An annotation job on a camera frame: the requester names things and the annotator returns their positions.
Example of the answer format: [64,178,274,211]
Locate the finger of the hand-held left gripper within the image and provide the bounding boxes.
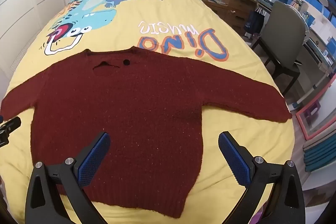
[0,116,21,147]

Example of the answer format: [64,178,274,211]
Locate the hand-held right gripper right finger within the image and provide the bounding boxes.
[218,131,306,224]

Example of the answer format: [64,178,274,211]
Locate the pink framed board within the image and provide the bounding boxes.
[295,80,336,140]

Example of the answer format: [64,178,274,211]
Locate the yellow printed bed sheet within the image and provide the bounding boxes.
[0,0,294,224]

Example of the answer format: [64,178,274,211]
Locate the dark blue bag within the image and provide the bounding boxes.
[244,10,264,38]

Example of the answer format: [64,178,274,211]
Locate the dark red knitted sweater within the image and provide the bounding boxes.
[0,46,292,219]

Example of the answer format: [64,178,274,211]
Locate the stack of teal mats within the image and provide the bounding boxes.
[303,132,336,173]

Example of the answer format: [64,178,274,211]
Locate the grey chair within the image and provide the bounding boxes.
[253,1,307,94]

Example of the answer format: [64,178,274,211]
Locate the white study desk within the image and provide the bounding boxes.
[252,0,336,109]

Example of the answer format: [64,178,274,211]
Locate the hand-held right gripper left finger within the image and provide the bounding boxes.
[25,131,111,224]

